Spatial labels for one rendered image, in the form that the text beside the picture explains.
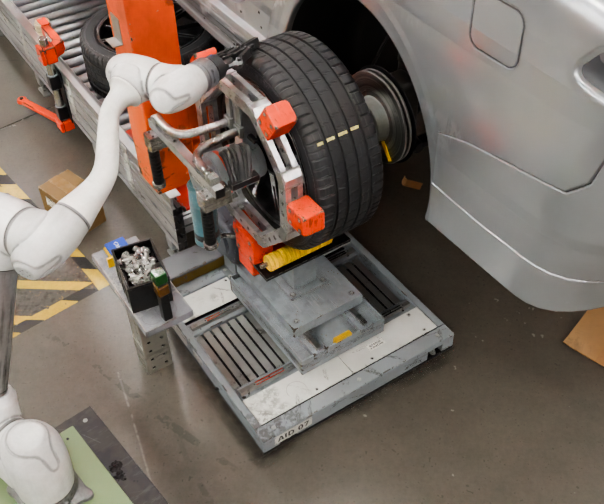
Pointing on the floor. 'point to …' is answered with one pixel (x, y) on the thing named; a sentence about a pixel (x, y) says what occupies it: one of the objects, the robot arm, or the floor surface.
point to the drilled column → (151, 348)
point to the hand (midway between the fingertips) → (250, 45)
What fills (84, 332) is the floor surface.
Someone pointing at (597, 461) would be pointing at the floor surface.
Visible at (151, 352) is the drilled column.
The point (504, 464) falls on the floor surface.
